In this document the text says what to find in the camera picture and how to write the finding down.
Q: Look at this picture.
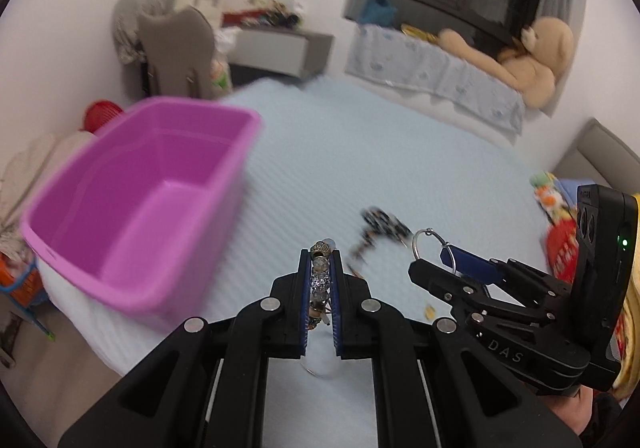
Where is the grey chair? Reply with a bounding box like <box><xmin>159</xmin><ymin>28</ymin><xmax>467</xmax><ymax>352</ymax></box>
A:
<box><xmin>138</xmin><ymin>7</ymin><xmax>216</xmax><ymax>100</ymax></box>

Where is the tan teddy bear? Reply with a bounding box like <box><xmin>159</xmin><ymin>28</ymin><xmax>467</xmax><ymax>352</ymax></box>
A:
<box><xmin>437</xmin><ymin>16</ymin><xmax>575</xmax><ymax>110</ymax></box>

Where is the red plastic basket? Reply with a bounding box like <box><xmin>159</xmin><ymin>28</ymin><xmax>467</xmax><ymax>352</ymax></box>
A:
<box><xmin>82</xmin><ymin>100</ymin><xmax>124</xmax><ymax>134</ymax></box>

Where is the silver hoop ring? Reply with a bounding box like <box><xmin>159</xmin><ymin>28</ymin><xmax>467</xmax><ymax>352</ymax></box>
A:
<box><xmin>410</xmin><ymin>227</ymin><xmax>459</xmax><ymax>273</ymax></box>

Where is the grey headboard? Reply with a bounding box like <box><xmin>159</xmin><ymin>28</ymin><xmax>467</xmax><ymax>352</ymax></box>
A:
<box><xmin>552</xmin><ymin>119</ymin><xmax>640</xmax><ymax>194</ymax></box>

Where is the grey clothes pile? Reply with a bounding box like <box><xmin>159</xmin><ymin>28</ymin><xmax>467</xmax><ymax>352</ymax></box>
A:
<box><xmin>1</xmin><ymin>130</ymin><xmax>94</xmax><ymax>263</ymax></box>

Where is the black white patterned strap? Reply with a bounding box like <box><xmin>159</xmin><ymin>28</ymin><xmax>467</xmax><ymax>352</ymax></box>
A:
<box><xmin>348</xmin><ymin>206</ymin><xmax>414</xmax><ymax>273</ymax></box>

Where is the beaded charm bracelet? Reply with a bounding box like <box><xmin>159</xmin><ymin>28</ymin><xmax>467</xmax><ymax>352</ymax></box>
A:
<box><xmin>305</xmin><ymin>237</ymin><xmax>338</xmax><ymax>331</ymax></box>

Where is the blue plush toy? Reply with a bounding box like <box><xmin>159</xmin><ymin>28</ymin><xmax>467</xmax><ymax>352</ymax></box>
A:
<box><xmin>357</xmin><ymin>0</ymin><xmax>397</xmax><ymax>27</ymax></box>

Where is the person's right hand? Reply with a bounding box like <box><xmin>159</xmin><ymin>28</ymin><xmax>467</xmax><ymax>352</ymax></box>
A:
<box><xmin>539</xmin><ymin>386</ymin><xmax>593</xmax><ymax>435</ymax></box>

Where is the purple plastic tub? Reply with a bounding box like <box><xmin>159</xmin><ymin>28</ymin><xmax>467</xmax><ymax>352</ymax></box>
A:
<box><xmin>21</xmin><ymin>96</ymin><xmax>262</xmax><ymax>330</ymax></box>

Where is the grey garment on chair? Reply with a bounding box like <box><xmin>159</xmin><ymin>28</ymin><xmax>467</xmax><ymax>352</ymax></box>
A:
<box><xmin>111</xmin><ymin>0</ymin><xmax>175</xmax><ymax>65</ymax></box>

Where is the small plush toy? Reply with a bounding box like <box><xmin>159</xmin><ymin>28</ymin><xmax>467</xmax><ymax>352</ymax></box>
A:
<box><xmin>529</xmin><ymin>171</ymin><xmax>577</xmax><ymax>226</ymax></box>

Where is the grey white desk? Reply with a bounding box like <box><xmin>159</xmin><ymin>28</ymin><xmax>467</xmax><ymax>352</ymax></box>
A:
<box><xmin>228</xmin><ymin>27</ymin><xmax>334</xmax><ymax>78</ymax></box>

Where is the orange blue laundry basket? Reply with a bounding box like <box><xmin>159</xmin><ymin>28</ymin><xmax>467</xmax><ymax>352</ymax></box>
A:
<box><xmin>1</xmin><ymin>249</ymin><xmax>56</xmax><ymax>342</ymax></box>

